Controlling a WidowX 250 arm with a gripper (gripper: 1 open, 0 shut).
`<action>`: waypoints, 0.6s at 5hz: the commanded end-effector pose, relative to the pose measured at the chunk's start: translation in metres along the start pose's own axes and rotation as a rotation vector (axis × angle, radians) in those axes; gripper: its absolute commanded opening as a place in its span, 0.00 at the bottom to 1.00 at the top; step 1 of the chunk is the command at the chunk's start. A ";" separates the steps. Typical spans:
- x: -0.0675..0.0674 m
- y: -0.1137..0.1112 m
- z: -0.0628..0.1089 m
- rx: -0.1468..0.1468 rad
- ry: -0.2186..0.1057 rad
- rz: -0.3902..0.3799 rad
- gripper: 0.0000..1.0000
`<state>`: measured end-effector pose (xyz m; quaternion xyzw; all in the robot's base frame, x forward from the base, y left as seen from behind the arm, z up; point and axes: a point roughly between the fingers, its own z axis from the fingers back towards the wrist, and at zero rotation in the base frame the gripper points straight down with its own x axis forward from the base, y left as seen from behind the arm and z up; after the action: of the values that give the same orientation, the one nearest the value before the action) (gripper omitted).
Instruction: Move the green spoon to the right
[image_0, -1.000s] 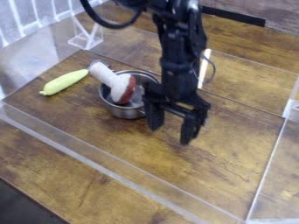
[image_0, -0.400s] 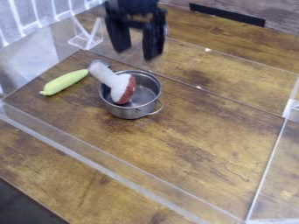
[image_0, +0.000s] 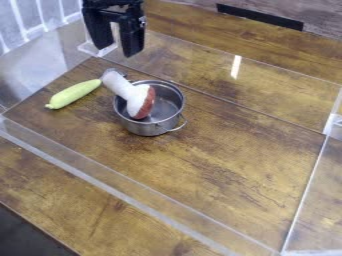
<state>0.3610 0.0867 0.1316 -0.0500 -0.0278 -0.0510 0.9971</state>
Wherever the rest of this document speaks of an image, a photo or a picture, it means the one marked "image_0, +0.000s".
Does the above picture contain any clear acrylic enclosure wall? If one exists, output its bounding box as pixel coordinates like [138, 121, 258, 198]
[0, 32, 342, 256]

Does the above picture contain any yellow-green toy corn cob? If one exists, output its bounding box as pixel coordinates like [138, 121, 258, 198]
[46, 79, 102, 110]

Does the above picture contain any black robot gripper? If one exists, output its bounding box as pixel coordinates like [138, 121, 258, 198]
[82, 0, 146, 58]

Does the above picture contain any small stainless steel pot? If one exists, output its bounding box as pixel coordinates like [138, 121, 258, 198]
[114, 80, 187, 136]

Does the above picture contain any black strip on table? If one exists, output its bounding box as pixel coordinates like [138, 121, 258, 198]
[217, 3, 305, 31]

